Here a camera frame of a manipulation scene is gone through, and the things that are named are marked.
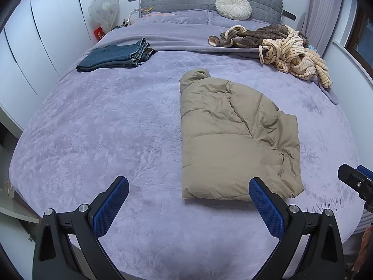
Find lavender pillow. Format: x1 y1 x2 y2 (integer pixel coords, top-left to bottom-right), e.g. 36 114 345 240
137 10 213 25

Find red box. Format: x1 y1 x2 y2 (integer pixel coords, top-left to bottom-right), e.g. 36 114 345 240
93 27 106 41

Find cream striped garment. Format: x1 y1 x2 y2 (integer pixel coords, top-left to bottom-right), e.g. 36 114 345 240
259 26 332 88

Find brown fuzzy garment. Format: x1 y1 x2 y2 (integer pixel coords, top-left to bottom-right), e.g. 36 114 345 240
208 25 309 48

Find white wardrobe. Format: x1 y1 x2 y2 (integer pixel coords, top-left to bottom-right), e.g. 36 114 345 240
1 0 97 135

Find grey curtain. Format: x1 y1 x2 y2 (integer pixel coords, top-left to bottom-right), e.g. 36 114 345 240
297 0 343 56

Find beige puffer jacket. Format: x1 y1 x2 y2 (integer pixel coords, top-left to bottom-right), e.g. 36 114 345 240
180 69 304 201

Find round cream cushion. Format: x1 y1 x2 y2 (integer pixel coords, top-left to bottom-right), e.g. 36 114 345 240
215 0 252 20

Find lavender bed blanket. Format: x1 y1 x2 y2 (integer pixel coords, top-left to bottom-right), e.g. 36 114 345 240
10 11 363 279

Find folded blue jeans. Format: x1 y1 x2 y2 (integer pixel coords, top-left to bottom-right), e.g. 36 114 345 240
76 38 157 73

